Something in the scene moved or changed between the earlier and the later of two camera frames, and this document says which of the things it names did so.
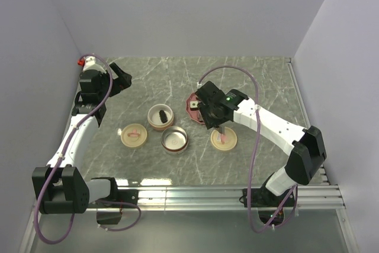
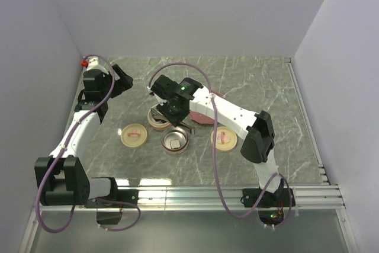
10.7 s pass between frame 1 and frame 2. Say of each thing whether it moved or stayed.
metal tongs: moved
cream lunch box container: stayed
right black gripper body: moved
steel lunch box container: stayed
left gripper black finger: stayed
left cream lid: stayed
